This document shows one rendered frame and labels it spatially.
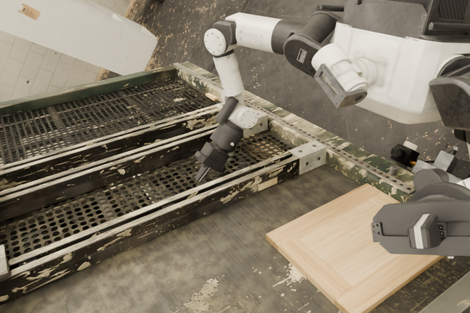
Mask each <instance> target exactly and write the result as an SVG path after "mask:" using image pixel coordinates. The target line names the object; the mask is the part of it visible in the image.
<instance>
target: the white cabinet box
mask: <svg viewBox="0 0 470 313"><path fill-rule="evenodd" d="M0 30H2V31H5V32H7V33H10V34H12V35H15V36H18V37H20V38H23V39H26V40H28V41H31V42H34V43H37V44H39V45H42V46H45V47H47V48H50V49H53V50H56V51H58V52H61V53H64V54H67V55H69V56H72V57H75V58H77V59H80V60H83V61H86V62H88V63H91V64H94V65H96V66H99V67H102V68H104V69H107V70H109V71H112V72H115V73H118V74H120V75H129V74H132V73H138V72H141V71H144V70H145V68H146V66H147V64H148V62H149V60H150V58H151V55H152V53H153V51H154V49H155V47H156V45H157V43H158V42H157V41H158V38H157V37H155V36H154V35H153V34H152V33H150V32H149V31H148V30H147V29H146V28H145V27H143V26H142V25H140V24H137V23H135V22H133V21H131V20H129V19H127V18H125V17H123V16H121V15H118V14H117V13H114V12H113V11H111V10H109V9H106V8H104V7H102V6H100V5H98V4H96V3H94V2H92V1H89V0H0Z"/></svg>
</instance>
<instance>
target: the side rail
mask: <svg viewBox="0 0 470 313"><path fill-rule="evenodd" d="M175 76H177V75H176V68H175V67H173V66H172V65H170V66H164V67H161V68H154V69H151V70H147V71H141V72H138V73H132V74H129V75H122V76H119V77H115V78H109V79H105V80H100V81H96V82H90V83H87V84H83V85H77V86H73V87H67V88H64V89H58V90H55V91H51V92H45V93H41V94H35V95H32V96H26V97H22V98H18V99H13V100H9V101H3V102H0V117H4V116H7V115H13V114H16V113H20V112H25V111H28V110H34V109H37V108H43V107H46V106H49V105H55V104H58V103H64V102H67V101H73V100H76V99H81V98H85V97H88V96H94V95H97V94H103V93H106V92H111V91H115V90H119V89H124V88H128V87H133V86H137V85H142V84H145V83H149V82H154V81H157V80H163V79H166V78H172V77H175Z"/></svg>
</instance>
